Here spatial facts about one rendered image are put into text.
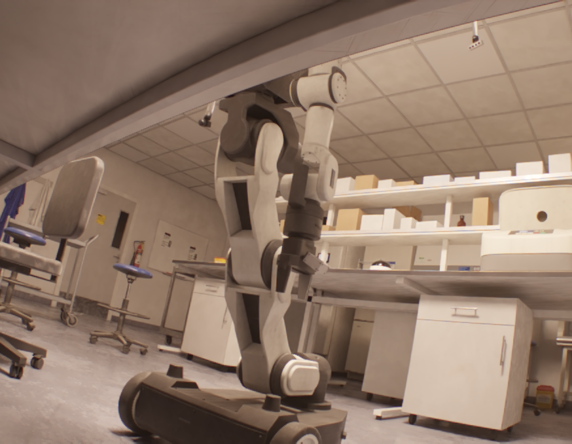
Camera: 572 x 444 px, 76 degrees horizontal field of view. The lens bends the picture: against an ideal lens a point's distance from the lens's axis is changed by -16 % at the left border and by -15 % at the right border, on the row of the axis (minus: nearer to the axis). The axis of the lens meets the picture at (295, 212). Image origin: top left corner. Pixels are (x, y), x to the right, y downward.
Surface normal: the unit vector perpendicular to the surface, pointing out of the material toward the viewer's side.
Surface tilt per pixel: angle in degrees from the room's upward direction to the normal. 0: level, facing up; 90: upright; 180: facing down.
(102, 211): 90
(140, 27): 180
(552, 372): 90
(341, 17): 90
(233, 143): 103
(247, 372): 112
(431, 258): 82
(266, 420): 45
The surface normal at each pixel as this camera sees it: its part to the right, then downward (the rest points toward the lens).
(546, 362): -0.63, -0.33
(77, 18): -0.18, 0.94
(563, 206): -0.66, -0.08
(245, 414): -0.22, -0.90
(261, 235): 0.84, 0.00
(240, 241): -0.51, 0.33
